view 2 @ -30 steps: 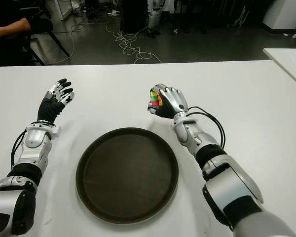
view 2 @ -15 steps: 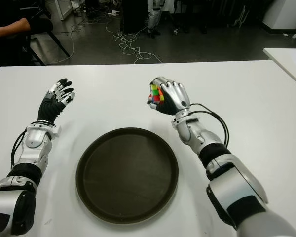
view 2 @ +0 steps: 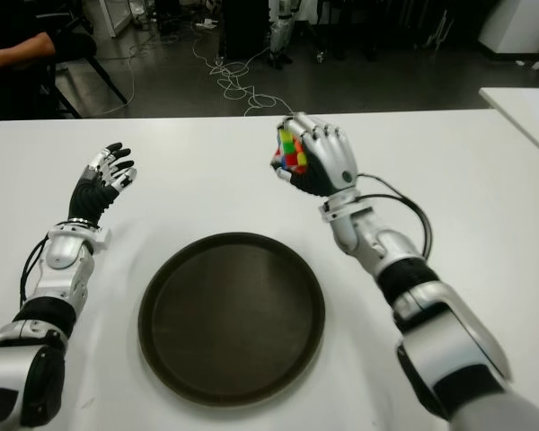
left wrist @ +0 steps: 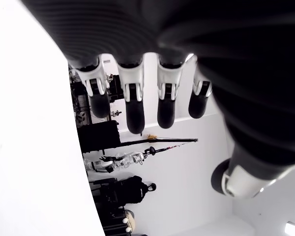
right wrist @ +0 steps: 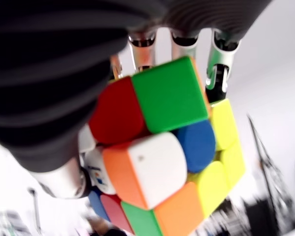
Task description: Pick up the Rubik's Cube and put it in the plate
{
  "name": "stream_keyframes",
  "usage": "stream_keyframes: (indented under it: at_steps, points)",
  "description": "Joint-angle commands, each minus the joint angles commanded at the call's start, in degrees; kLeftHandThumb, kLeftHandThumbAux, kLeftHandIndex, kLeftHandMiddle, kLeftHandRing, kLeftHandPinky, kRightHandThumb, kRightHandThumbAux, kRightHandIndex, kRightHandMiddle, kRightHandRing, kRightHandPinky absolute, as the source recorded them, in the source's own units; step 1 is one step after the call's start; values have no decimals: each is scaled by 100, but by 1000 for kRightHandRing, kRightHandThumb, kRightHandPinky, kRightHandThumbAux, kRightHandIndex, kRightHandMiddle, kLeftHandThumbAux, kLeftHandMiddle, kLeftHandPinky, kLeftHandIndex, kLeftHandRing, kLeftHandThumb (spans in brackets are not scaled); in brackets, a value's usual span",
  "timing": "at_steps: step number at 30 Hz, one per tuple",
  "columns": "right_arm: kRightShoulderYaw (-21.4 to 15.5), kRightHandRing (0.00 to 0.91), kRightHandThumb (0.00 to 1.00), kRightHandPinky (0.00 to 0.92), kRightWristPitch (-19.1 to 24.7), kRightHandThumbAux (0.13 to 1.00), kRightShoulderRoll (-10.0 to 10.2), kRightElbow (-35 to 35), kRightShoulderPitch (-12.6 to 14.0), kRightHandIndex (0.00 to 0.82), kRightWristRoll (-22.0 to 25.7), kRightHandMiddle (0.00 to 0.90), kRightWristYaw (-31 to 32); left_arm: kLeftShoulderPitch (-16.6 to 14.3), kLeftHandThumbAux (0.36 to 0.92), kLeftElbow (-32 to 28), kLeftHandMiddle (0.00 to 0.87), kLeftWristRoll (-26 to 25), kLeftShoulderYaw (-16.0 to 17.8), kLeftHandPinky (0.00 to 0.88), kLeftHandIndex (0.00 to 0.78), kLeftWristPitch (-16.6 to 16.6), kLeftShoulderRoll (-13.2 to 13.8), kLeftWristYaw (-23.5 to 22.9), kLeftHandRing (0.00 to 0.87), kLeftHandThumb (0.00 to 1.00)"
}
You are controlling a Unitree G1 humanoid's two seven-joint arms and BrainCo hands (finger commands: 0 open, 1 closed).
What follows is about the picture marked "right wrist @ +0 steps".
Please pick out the multicolour Rubik's cube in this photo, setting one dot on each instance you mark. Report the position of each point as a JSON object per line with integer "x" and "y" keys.
{"x": 169, "y": 103}

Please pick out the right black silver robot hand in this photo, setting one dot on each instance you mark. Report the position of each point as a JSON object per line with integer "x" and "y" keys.
{"x": 51, "y": 73}

